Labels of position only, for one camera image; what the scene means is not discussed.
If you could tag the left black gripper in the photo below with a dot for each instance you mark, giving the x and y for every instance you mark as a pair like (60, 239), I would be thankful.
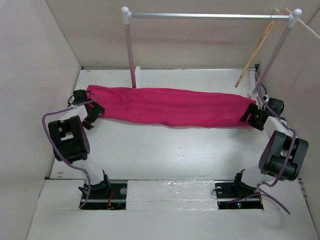
(97, 111)

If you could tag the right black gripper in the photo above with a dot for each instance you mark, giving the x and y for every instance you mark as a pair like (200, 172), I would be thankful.
(251, 108)

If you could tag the pink trousers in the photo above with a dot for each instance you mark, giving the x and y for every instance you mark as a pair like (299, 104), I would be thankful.
(171, 107)

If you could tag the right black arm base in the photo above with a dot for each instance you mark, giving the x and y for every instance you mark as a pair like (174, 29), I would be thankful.
(230, 196)

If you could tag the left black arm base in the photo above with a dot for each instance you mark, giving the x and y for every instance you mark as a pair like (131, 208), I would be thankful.
(101, 199)

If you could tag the wooden clothes hanger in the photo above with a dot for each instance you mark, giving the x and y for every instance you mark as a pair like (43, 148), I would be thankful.
(260, 42)

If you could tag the white metal clothes rack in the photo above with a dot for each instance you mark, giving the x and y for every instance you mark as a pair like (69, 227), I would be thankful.
(291, 19)

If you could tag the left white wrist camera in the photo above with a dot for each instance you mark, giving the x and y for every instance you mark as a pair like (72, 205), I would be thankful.
(70, 100)

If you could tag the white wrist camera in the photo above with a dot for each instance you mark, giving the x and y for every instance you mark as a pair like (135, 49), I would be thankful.
(263, 101)
(70, 100)

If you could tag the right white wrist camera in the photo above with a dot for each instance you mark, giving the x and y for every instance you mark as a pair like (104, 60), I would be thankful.
(263, 101)

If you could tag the aluminium table edge rail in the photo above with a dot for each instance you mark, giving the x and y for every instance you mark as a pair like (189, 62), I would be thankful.
(151, 68)

